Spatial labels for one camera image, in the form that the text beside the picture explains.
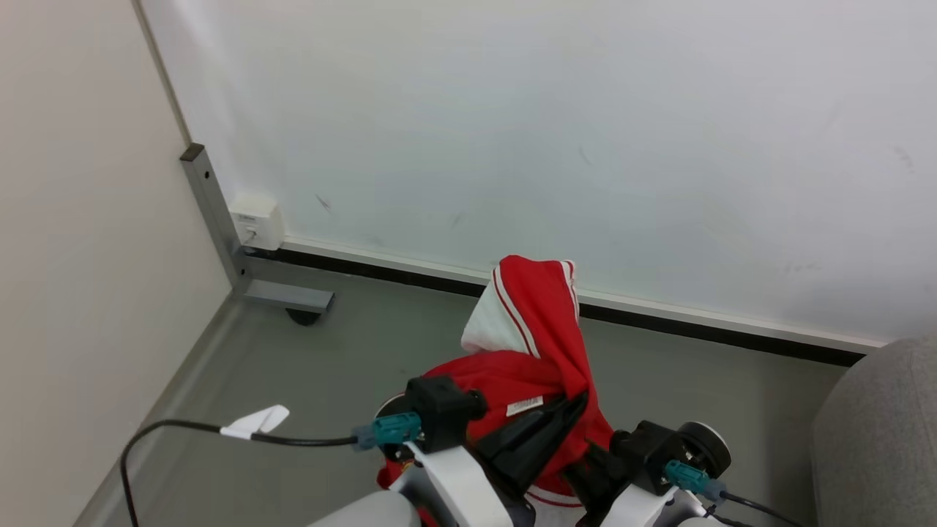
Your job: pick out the grey fabric sofa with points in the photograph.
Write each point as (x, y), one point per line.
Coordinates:
(878, 439)

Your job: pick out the black and white baseboard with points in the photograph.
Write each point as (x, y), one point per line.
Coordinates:
(659, 315)

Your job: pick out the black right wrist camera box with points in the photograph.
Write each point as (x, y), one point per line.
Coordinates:
(648, 450)

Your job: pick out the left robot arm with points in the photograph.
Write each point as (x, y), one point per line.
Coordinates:
(366, 512)

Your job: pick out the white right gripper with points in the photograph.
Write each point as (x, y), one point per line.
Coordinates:
(637, 509)

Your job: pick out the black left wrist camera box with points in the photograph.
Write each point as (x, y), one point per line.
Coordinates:
(443, 410)

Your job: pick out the red and white garment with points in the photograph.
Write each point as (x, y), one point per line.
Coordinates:
(534, 329)

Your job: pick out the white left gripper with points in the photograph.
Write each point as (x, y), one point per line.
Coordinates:
(457, 487)

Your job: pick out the white wall socket box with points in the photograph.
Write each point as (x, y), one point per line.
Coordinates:
(258, 219)

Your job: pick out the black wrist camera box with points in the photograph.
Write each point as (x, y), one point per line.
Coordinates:
(443, 410)
(648, 450)

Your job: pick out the grey metal frame post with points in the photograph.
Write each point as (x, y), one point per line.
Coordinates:
(216, 212)

